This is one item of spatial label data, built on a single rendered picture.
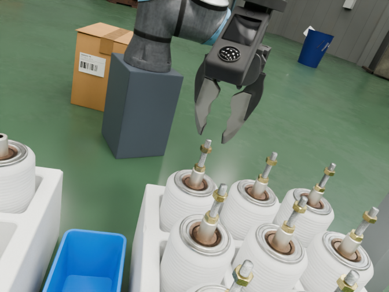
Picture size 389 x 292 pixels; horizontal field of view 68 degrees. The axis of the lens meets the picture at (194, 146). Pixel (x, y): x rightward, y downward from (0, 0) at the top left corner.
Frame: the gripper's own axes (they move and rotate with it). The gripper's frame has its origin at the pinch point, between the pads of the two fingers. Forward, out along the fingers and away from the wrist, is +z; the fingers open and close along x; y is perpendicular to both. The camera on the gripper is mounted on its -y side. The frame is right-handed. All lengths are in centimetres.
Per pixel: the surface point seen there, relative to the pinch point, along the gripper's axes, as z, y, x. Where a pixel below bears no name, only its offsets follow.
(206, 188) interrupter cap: 10.7, 0.9, -1.9
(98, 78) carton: 22, 59, 59
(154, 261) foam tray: 18.0, -11.5, 0.6
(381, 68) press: 20, 645, -194
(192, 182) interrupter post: 10.1, 0.2, 0.7
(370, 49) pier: -5, 776, -187
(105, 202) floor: 36.0, 13.1, 23.2
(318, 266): 13.4, -2.7, -22.7
